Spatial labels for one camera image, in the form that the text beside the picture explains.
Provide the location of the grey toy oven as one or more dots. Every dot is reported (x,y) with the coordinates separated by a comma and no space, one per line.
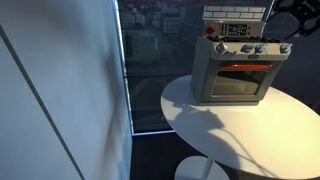
(233,76)

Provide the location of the small red oven button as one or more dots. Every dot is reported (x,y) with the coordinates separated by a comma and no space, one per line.
(249,28)
(249,33)

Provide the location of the blue oven knob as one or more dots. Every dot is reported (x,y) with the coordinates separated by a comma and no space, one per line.
(247,49)
(261,48)
(285,48)
(221,48)

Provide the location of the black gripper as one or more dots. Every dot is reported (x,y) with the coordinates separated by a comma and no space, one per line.
(305,11)

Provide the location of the red oven knob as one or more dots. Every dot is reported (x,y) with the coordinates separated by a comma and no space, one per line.
(211,29)

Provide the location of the window frame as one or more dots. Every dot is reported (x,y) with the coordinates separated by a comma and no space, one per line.
(125,83)

